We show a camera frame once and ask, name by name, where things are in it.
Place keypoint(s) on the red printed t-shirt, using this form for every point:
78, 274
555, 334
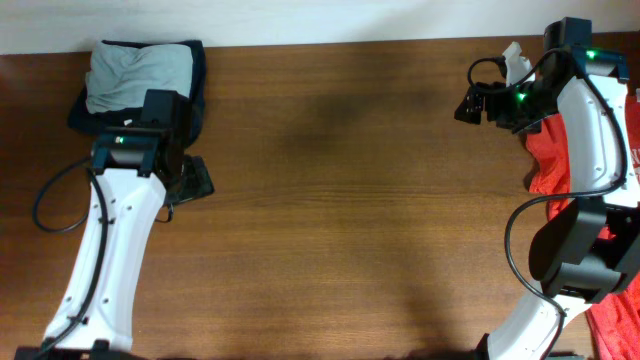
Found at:
614, 322

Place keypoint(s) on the light grey-green t-shirt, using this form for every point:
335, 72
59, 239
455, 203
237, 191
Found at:
120, 76

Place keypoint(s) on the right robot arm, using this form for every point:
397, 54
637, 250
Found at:
590, 249

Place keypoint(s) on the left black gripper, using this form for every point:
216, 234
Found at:
198, 182

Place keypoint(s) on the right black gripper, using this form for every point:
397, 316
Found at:
495, 113

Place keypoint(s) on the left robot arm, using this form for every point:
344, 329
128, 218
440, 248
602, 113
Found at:
134, 171

